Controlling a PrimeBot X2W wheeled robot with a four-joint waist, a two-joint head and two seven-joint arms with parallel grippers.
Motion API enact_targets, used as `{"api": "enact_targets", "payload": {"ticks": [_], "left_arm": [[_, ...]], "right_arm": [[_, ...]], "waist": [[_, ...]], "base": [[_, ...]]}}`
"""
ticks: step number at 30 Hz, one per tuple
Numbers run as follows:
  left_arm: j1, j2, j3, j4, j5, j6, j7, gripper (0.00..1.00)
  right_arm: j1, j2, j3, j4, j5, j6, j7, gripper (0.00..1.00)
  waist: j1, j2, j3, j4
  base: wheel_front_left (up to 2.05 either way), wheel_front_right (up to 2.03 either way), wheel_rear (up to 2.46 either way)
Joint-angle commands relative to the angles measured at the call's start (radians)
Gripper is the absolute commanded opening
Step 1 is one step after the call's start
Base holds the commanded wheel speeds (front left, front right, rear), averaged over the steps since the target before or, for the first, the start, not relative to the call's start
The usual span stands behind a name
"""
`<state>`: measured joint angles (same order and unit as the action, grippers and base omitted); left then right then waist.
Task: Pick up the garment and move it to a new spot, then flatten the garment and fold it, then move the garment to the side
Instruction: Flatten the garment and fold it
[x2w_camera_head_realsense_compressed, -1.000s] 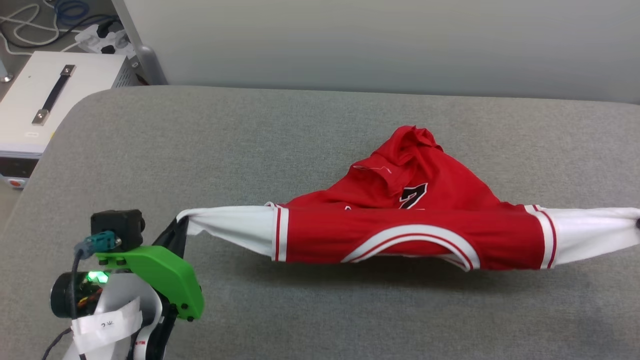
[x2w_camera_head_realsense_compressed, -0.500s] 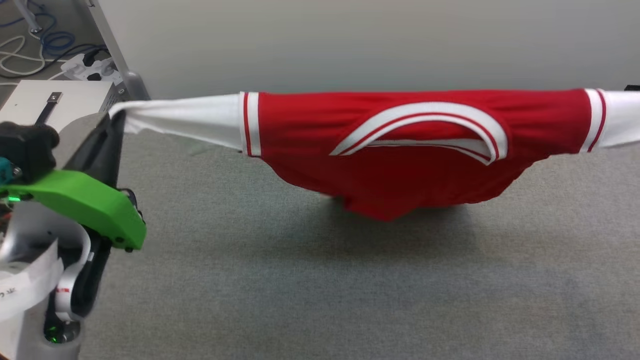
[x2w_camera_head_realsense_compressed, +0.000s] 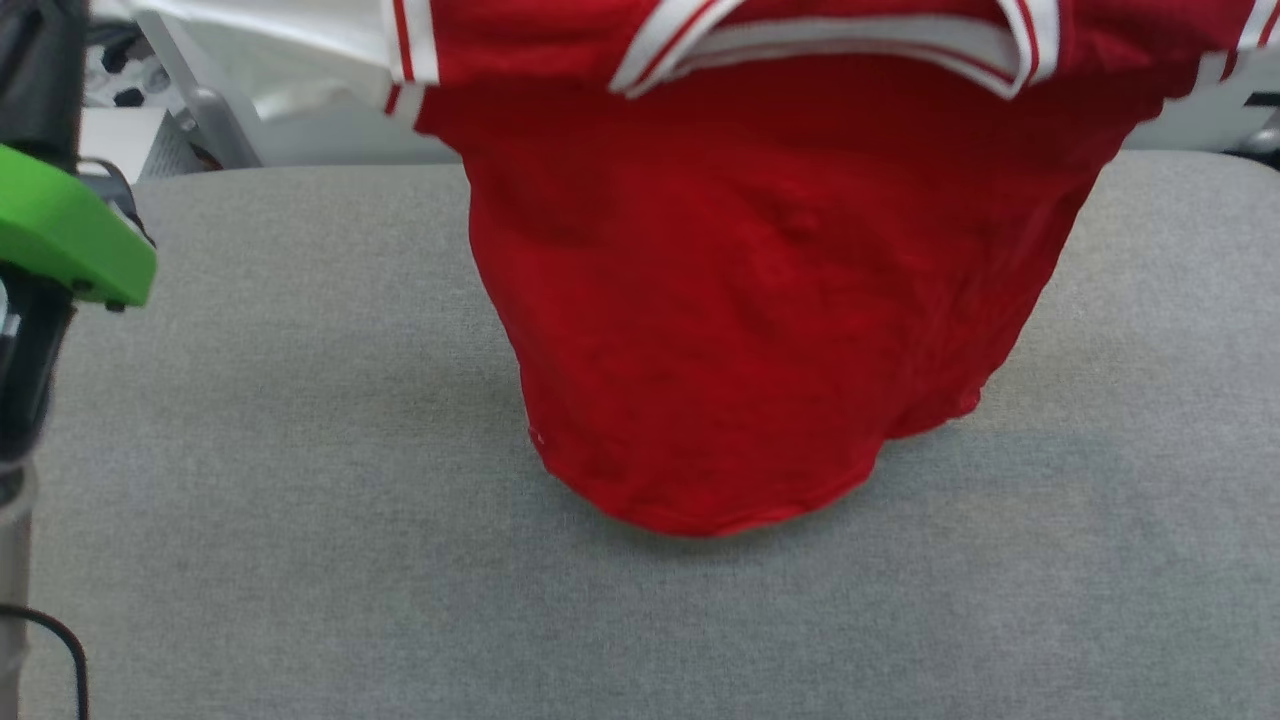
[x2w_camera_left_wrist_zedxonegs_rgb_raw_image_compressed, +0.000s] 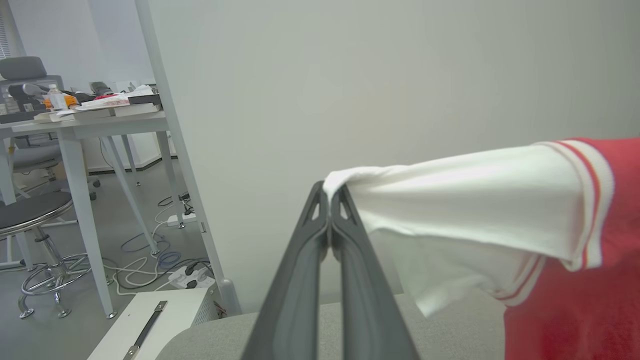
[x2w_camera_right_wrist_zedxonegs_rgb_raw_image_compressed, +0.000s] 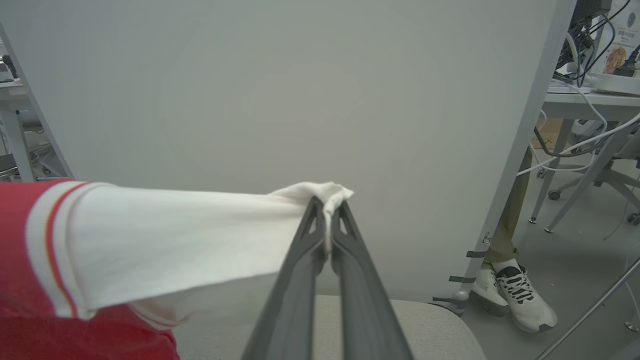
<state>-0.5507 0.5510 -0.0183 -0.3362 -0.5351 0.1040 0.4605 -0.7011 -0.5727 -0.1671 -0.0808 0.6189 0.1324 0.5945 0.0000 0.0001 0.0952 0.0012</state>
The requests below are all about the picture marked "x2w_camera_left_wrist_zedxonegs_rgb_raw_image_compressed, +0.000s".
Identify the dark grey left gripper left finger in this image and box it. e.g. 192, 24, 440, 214
240, 181, 331, 360

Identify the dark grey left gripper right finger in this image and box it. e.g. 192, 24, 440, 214
330, 185, 422, 360

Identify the red and white shirt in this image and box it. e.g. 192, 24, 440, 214
322, 137, 640, 360

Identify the white metal equipment box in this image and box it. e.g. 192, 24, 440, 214
86, 286, 224, 360

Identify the white desk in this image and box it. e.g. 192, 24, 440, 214
0, 111, 189, 321

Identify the white paper pile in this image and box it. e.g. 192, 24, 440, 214
75, 84, 157, 111

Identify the chrome stool black seat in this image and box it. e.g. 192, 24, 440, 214
0, 191, 109, 321

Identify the orange object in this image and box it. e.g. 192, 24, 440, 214
42, 95, 80, 109

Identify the clear plastic bottle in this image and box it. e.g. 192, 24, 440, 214
46, 83, 69, 112

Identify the grey handheld device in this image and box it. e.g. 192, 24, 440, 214
7, 82, 51, 101

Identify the grey office chair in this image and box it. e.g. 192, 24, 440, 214
0, 56, 101, 202

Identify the white power strip with cables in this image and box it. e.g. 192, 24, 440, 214
102, 194, 216, 291

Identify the blue floor cable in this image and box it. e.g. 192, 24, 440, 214
120, 232, 182, 269

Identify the black box carry handle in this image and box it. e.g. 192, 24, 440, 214
122, 300, 168, 360

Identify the white floor cable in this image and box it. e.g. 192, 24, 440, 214
102, 200, 198, 296

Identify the grey metal partition post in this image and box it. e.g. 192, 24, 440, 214
134, 0, 242, 317

